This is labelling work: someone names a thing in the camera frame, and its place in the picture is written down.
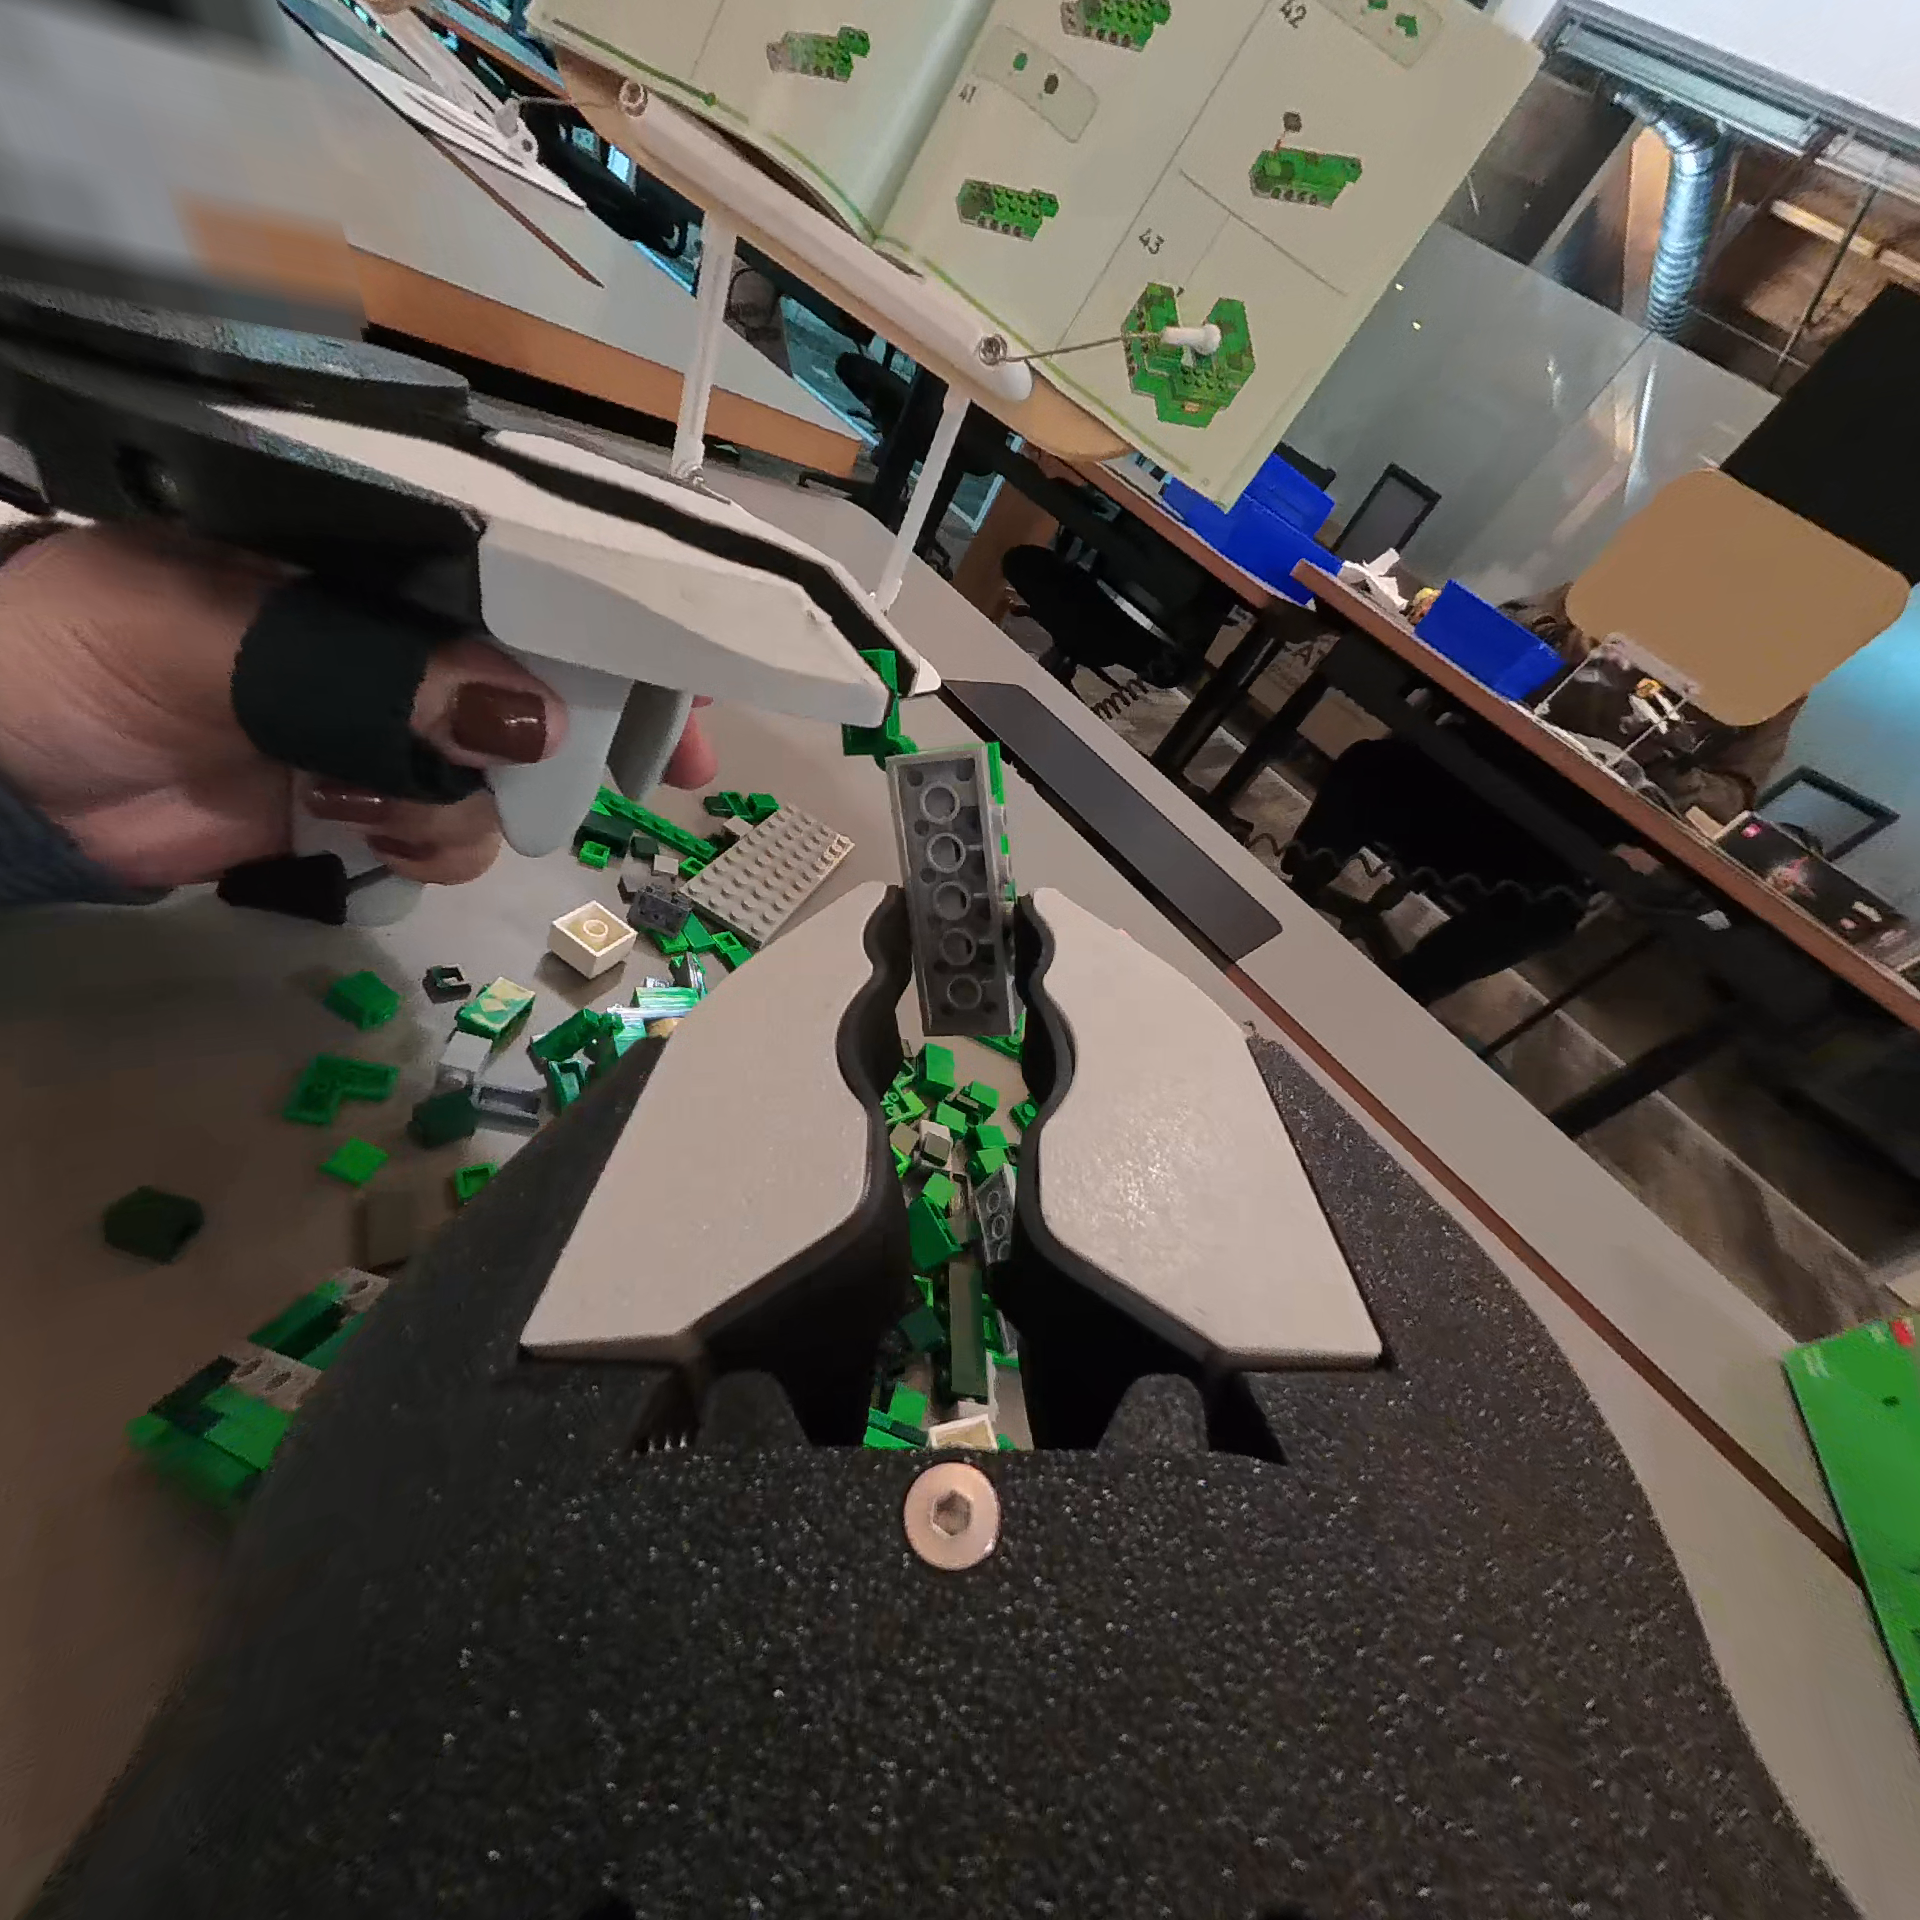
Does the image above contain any tan rounded board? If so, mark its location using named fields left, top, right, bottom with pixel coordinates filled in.
left=1565, top=468, right=1912, bottom=728

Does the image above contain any wooden back table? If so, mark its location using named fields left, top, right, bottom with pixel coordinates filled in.
left=1291, top=558, right=1920, bottom=1146

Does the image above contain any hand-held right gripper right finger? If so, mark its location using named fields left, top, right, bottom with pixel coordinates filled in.
left=991, top=889, right=1385, bottom=1448

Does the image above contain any small green brick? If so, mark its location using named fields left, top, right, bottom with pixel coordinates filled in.
left=836, top=643, right=924, bottom=760

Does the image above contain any grey desk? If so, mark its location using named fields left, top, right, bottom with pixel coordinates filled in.
left=0, top=450, right=1920, bottom=1920

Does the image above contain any grey technic brick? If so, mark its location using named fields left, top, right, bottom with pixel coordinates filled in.
left=881, top=737, right=1024, bottom=1040

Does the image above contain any green toy box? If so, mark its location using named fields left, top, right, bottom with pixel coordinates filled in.
left=1783, top=1311, right=1920, bottom=1731

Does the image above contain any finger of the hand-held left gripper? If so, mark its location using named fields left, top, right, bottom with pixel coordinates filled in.
left=476, top=503, right=897, bottom=730
left=487, top=426, right=942, bottom=697

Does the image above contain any pile of loose green bricks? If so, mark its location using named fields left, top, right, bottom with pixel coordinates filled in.
left=101, top=780, right=1051, bottom=1457

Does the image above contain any black product box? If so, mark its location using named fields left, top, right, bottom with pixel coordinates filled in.
left=1715, top=808, right=1920, bottom=970

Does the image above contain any clear acrylic case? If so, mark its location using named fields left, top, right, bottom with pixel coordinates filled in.
left=1543, top=638, right=1704, bottom=782

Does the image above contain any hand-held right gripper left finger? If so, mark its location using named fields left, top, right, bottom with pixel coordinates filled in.
left=514, top=883, right=916, bottom=1448

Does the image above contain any black desk flap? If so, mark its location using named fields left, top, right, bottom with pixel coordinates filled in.
left=942, top=680, right=1286, bottom=967

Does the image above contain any blue storage bin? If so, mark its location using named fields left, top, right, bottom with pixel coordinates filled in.
left=1412, top=579, right=1570, bottom=706
left=1159, top=448, right=1337, bottom=597

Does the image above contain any person's left forearm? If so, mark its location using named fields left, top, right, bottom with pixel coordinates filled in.
left=0, top=780, right=161, bottom=910

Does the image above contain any silver ventilation duct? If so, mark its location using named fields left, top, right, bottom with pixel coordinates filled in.
left=1611, top=89, right=1741, bottom=338

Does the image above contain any person's left hand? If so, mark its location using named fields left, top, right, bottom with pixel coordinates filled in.
left=0, top=523, right=726, bottom=896

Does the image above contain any black picture frame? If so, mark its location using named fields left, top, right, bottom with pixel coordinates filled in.
left=1753, top=766, right=1901, bottom=862
left=1331, top=459, right=1446, bottom=568

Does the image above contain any wood edged grey table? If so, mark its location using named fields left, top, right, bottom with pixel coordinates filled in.
left=179, top=0, right=868, bottom=487

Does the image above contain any black office chair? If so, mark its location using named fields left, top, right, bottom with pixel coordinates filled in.
left=991, top=539, right=1187, bottom=694

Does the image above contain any white book stand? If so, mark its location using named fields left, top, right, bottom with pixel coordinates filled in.
left=495, top=52, right=1146, bottom=669

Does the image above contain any light grey studded plate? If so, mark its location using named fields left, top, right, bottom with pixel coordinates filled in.
left=678, top=799, right=857, bottom=951

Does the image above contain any instruction booklet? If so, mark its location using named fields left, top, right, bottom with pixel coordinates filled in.
left=525, top=0, right=1550, bottom=509

